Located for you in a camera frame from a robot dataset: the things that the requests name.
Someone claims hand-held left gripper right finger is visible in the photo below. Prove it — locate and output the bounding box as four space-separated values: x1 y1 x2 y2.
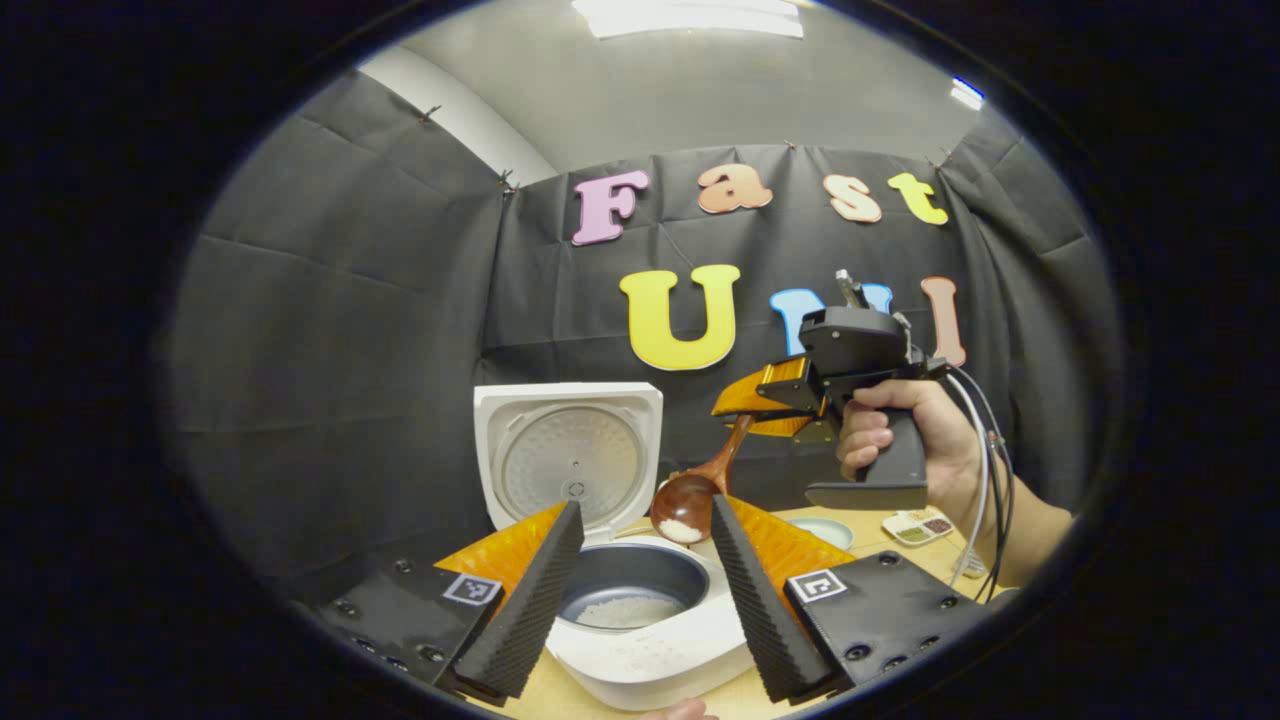
710 493 991 704

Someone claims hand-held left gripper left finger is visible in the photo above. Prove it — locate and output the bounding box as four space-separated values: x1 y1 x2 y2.
310 500 586 706

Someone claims white rice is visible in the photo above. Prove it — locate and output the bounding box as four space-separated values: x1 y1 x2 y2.
575 595 688 631

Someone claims brown wooden spoon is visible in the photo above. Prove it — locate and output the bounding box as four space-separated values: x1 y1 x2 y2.
650 413 756 546

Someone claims white rice cooker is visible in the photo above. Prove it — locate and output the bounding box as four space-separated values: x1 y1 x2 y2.
473 382 756 713

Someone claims pale green plate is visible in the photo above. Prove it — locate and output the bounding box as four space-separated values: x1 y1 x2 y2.
785 516 856 553

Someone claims white divided bean dish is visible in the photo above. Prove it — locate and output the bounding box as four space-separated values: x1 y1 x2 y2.
882 508 956 547

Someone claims large ceiling light panel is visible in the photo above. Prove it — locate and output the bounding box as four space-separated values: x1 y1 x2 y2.
572 0 804 41

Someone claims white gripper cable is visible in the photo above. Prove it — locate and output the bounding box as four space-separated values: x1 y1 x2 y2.
945 375 993 591

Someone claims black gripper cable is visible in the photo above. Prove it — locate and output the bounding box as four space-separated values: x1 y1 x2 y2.
950 365 1017 603

